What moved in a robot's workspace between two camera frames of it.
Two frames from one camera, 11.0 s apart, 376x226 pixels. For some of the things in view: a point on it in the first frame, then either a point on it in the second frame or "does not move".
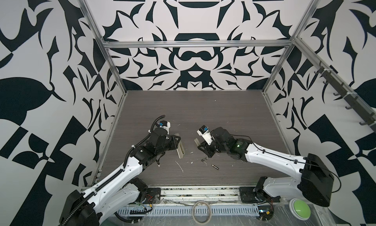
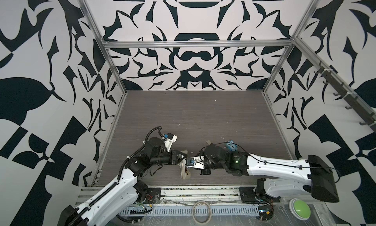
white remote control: [180, 149] to [184, 171]
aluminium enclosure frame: [295, 40] does not move
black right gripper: [207, 148] to [204, 172]
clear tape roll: [193, 214] does not move
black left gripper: [172, 139] to [173, 158]
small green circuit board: [266, 212] does not move
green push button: [299, 209] does not move
